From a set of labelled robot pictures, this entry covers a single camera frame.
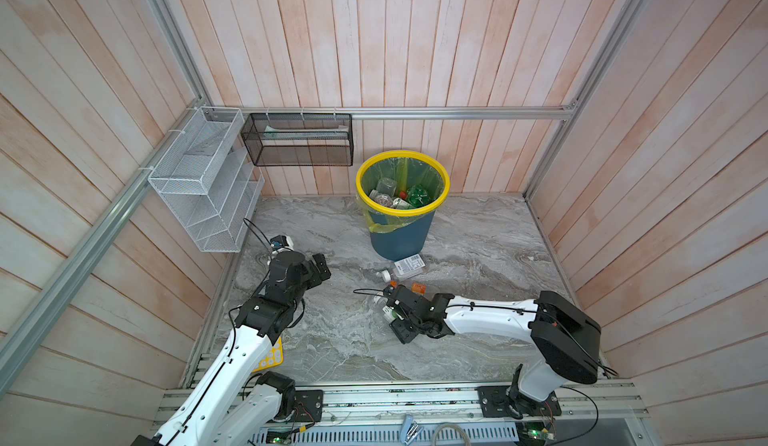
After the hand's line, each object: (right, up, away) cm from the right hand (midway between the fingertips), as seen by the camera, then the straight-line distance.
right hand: (401, 322), depth 87 cm
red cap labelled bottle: (+2, +39, +13) cm, 42 cm away
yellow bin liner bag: (+2, +46, +9) cm, 47 cm away
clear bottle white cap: (-4, +42, +9) cm, 43 cm away
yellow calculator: (-35, -8, -6) cm, 37 cm away
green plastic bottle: (+5, +37, -1) cm, 38 cm away
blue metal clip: (+1, -19, -18) cm, 26 cm away
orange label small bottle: (+5, +10, +2) cm, 11 cm away
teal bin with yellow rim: (0, +40, +14) cm, 42 cm away
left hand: (-25, +18, -9) cm, 32 cm away
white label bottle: (0, +36, +4) cm, 36 cm away
